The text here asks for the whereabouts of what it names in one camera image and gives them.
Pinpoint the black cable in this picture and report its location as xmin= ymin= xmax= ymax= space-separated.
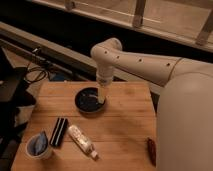
xmin=23 ymin=46 xmax=54 ymax=84

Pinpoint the white tube with cap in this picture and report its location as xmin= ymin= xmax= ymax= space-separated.
xmin=68 ymin=125 xmax=98 ymax=160

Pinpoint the blue packet in cup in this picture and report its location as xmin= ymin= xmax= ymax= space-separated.
xmin=34 ymin=131 xmax=48 ymax=155

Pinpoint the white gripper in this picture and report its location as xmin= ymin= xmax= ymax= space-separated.
xmin=96 ymin=75 xmax=113 ymax=103

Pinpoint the black striped box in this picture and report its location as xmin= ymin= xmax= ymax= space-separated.
xmin=49 ymin=118 xmax=68 ymax=147

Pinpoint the white cup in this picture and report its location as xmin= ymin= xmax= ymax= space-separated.
xmin=26 ymin=133 xmax=52 ymax=160

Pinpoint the black chair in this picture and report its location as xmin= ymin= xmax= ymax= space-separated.
xmin=0 ymin=47 xmax=36 ymax=158

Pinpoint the dark ceramic bowl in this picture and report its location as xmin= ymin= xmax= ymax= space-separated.
xmin=75 ymin=87 xmax=105 ymax=113

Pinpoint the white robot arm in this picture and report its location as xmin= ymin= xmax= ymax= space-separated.
xmin=90 ymin=38 xmax=213 ymax=171

